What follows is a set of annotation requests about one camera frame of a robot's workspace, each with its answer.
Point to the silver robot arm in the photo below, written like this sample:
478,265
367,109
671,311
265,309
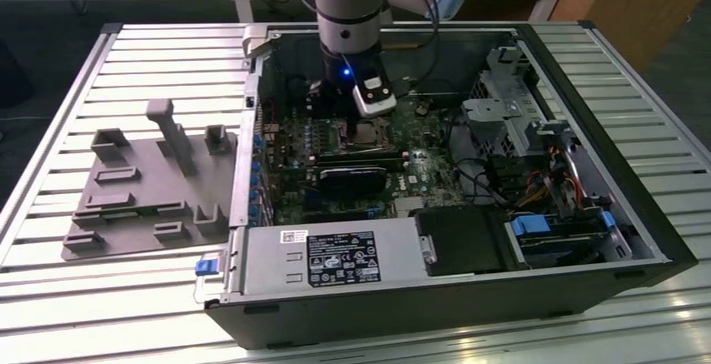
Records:
350,6

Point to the CPU socket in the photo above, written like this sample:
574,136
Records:
370,148

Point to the black graphics card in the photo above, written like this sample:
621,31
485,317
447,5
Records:
353,181

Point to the green motherboard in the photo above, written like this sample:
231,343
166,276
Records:
427,164

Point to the metal drive cage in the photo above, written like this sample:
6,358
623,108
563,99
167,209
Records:
501,131

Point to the silver chipset heatsink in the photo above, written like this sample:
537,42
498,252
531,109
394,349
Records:
410,203

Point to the grey parts rack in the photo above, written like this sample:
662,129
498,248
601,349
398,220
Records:
144,197

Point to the silver power supply unit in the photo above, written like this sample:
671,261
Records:
267,264

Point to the hard disk in blue carrier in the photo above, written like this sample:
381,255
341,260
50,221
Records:
530,224

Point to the green RAM stick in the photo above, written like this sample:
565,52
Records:
119,214

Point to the blue case release latch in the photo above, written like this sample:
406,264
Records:
207,266

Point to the wooden cabinet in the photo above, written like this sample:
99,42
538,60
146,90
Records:
655,6

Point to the black PC case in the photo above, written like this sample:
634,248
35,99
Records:
389,322

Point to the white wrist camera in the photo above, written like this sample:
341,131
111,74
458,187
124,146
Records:
375,95

